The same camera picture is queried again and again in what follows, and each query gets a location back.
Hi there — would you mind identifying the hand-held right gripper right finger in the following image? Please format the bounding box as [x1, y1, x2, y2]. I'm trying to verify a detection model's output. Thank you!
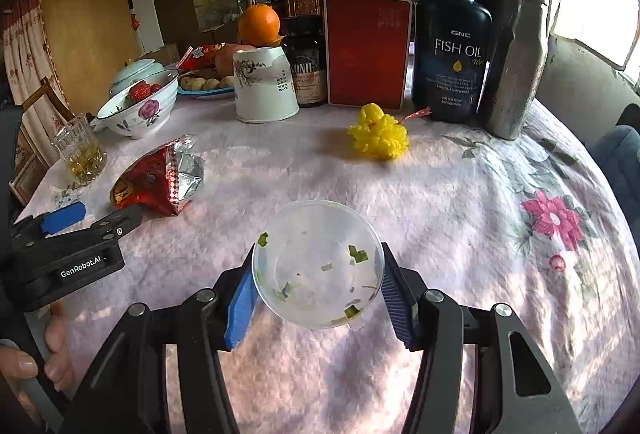
[380, 241, 583, 434]

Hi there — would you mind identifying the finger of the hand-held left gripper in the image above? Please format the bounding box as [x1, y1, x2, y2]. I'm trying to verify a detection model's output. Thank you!
[10, 201, 87, 250]
[42, 203, 145, 260]

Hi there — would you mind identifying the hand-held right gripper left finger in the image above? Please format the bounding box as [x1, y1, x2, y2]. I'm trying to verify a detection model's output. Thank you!
[59, 244, 261, 434]

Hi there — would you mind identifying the red foil snack bag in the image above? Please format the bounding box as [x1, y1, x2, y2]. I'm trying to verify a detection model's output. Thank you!
[109, 134, 206, 217]

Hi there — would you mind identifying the clear plastic container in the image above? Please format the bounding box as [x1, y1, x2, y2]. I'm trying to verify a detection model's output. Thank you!
[251, 200, 386, 331]

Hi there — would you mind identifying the person's left hand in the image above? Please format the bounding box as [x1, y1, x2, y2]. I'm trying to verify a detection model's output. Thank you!
[0, 301, 76, 395]

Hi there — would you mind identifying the glass cup with tea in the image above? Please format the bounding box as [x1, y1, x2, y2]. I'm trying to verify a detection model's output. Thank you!
[51, 113, 108, 187]

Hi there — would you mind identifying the pink floral tablecloth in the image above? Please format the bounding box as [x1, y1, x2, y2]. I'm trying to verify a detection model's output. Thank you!
[15, 59, 640, 434]

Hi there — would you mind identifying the floral white ceramic bowl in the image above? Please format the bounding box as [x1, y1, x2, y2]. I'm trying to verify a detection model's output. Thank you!
[90, 68, 180, 140]

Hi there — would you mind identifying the wooden armchair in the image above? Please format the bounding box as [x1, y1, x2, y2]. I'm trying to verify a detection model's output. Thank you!
[22, 77, 76, 125]

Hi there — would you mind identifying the pale lidded ceramic jar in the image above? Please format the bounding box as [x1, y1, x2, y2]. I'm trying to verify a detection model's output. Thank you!
[109, 58, 165, 95]

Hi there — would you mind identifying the blue fruit plate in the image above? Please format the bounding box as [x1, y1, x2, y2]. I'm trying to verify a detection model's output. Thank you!
[177, 69, 236, 101]

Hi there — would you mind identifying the floral curtain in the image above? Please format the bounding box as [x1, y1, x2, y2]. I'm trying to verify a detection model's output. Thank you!
[2, 0, 71, 115]

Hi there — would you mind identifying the yellow pom-pom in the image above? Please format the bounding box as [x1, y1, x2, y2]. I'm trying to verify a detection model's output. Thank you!
[347, 103, 433, 161]

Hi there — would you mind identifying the wooden door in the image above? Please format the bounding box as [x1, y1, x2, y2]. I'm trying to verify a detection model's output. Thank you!
[40, 0, 143, 115]

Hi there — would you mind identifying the red snack packet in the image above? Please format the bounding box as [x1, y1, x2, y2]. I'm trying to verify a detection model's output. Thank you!
[177, 42, 226, 71]

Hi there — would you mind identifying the red apple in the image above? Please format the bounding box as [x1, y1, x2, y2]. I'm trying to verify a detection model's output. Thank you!
[215, 43, 256, 75]

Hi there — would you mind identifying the floral paper cup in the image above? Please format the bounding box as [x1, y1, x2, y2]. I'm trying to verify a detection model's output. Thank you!
[232, 47, 301, 123]

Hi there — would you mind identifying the small dark supplement bottle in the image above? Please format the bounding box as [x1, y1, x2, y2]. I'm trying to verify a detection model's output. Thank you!
[281, 16, 328, 108]

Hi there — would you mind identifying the orange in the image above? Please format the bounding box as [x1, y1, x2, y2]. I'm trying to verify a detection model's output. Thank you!
[237, 3, 281, 48]

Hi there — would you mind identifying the large dark supplement bottle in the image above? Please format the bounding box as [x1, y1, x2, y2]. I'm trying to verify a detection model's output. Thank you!
[411, 0, 493, 122]

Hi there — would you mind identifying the red flat box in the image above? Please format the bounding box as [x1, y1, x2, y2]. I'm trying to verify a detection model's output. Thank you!
[322, 0, 415, 110]

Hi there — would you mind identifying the blue upholstered chair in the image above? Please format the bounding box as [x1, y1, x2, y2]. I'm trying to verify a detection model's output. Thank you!
[585, 104, 640, 225]

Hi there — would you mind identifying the silver metal bottle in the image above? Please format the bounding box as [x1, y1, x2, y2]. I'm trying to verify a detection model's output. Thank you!
[477, 0, 551, 140]

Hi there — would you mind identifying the carved wooden chair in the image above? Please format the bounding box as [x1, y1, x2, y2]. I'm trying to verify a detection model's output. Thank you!
[250, 0, 321, 22]

